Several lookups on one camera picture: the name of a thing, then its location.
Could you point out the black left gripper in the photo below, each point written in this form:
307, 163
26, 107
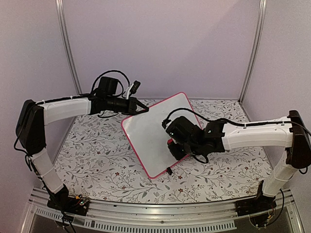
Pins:
131, 110

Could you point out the red black whiteboard eraser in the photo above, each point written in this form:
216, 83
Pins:
170, 141

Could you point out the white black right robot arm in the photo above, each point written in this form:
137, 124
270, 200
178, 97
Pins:
288, 132

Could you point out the black whiteboard foot clip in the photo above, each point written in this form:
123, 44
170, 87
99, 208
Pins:
169, 171

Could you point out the aluminium front rail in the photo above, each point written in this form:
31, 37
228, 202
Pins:
118, 217

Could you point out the aluminium corner post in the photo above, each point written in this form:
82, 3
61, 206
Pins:
254, 50
65, 37

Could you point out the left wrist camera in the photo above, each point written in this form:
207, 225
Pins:
131, 89

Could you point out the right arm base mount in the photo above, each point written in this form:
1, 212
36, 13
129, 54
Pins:
254, 205

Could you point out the left aluminium corner post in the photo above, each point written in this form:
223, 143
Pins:
65, 37

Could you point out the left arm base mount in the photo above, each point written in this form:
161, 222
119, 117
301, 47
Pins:
77, 205

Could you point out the floral patterned table mat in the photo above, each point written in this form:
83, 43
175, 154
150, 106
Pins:
97, 161

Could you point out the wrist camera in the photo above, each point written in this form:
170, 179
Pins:
131, 89
165, 122

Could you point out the right aluminium corner post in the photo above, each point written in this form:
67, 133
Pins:
254, 50

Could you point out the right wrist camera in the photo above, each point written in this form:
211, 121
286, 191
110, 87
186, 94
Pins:
165, 122

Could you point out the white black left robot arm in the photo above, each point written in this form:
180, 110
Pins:
36, 116

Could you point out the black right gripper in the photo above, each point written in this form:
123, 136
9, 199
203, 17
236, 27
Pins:
178, 155

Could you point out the pink framed whiteboard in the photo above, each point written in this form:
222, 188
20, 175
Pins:
148, 138

